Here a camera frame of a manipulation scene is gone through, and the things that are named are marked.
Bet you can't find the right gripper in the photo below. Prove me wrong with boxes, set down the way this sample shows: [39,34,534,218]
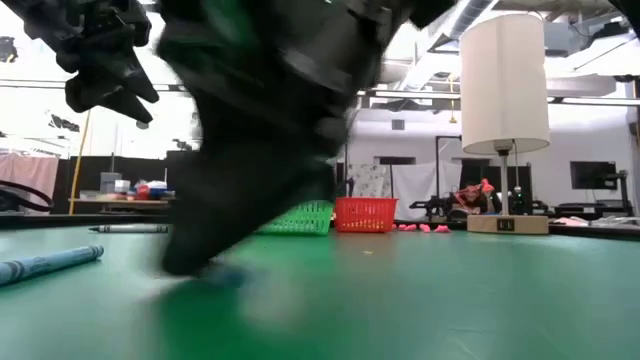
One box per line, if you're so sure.
[157,0,412,276]

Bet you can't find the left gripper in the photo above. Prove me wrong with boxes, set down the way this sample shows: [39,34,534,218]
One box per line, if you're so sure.
[54,9,161,125]

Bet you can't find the black crayon white label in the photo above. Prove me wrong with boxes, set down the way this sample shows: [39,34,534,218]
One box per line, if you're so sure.
[88,224,171,235]

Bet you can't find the green plastic basket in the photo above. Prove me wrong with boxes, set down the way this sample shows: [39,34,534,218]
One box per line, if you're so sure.
[255,199,335,237]

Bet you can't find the grey storage bin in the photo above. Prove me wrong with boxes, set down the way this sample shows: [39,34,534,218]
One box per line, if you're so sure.
[99,171,124,194]

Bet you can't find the wooden workbench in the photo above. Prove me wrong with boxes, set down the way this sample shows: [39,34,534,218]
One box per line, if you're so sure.
[68,196,174,217]

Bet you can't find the red plastic basket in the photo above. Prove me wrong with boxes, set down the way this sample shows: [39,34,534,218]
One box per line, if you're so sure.
[333,196,400,234]

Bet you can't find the pink curtain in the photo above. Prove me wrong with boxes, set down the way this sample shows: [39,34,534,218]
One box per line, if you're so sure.
[0,153,60,216]

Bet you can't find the white hanging sheet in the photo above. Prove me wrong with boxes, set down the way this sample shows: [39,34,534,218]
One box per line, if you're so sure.
[347,162,464,221]

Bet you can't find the thin black metal stand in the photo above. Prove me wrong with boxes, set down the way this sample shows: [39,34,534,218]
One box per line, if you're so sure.
[433,133,464,197]

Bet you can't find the person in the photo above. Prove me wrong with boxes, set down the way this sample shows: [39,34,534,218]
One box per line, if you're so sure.
[452,183,502,217]

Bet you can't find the red desk lamp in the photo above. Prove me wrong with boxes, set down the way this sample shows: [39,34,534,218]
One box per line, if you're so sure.
[453,178,496,201]

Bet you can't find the white shade wooden base lamp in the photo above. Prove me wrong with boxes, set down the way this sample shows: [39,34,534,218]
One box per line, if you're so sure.
[458,12,552,236]

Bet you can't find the black monitor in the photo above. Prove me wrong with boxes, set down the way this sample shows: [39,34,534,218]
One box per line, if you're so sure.
[569,160,619,191]

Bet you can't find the white papers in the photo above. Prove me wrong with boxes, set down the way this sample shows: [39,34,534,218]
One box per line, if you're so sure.
[552,214,640,229]

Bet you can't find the black partition wall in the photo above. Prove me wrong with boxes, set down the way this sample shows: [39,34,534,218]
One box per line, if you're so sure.
[49,149,174,217]

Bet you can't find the yellow power cable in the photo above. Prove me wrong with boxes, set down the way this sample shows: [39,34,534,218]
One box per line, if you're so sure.
[68,110,92,216]

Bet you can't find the black cable loop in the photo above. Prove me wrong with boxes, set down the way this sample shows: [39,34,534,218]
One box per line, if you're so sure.
[0,179,54,214]

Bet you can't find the silver ventilation duct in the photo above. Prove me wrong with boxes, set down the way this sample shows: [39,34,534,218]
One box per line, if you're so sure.
[399,0,501,99]

